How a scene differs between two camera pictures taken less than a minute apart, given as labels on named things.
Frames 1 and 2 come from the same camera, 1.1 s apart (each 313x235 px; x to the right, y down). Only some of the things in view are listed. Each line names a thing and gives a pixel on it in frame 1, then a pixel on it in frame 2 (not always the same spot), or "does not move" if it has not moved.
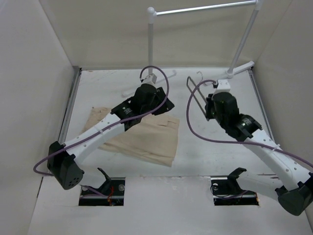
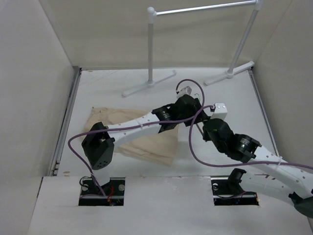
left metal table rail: x=63 y=131 does not move
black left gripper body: x=158 y=97 -> x=198 y=118
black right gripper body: x=211 y=113 -> x=208 y=137
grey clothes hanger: x=193 y=98 -> x=196 y=124
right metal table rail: x=261 y=105 does not move
